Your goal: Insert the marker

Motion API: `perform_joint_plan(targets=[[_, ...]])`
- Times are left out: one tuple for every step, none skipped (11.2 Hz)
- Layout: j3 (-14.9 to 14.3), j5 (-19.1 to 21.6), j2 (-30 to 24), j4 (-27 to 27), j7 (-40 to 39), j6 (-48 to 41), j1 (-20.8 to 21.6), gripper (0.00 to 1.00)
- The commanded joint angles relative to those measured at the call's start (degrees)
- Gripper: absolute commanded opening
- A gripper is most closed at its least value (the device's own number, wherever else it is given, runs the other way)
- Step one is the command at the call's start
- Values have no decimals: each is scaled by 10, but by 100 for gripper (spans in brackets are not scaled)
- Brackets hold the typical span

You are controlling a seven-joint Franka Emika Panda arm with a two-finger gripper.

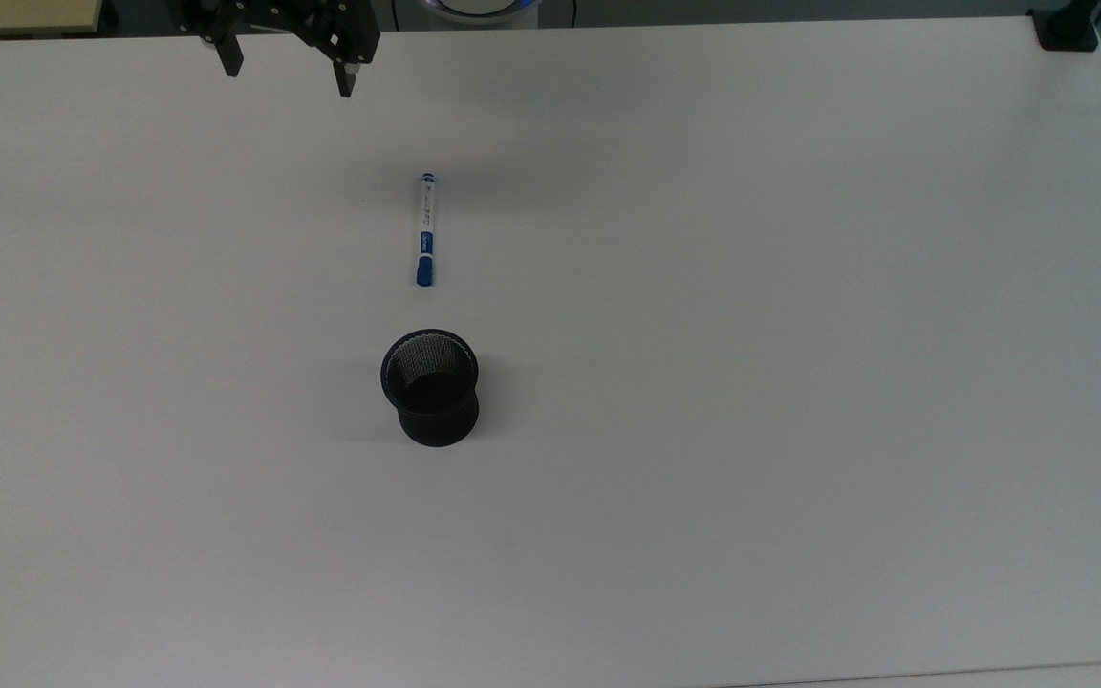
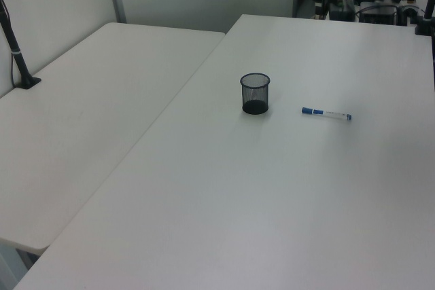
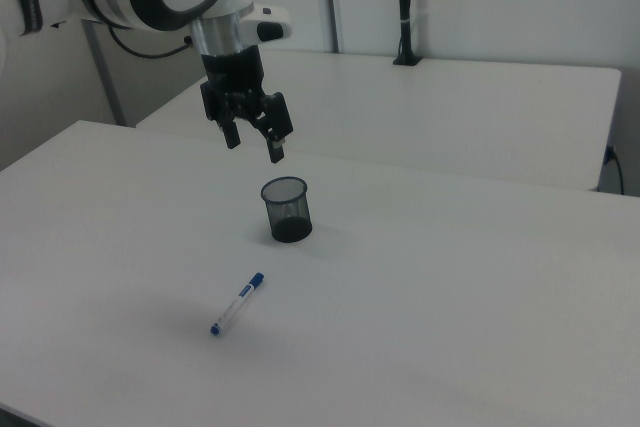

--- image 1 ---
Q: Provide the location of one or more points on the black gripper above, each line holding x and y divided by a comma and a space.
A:
283, 14

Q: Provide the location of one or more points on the blue and white marker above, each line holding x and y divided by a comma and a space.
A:
426, 229

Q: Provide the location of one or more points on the beige side table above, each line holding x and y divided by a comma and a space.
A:
15, 14

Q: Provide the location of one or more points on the black mesh pen cup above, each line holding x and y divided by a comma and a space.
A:
436, 420

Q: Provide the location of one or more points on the black table clamp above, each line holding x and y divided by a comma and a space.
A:
1067, 29

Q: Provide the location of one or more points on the white adjacent table edge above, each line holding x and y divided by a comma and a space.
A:
990, 677

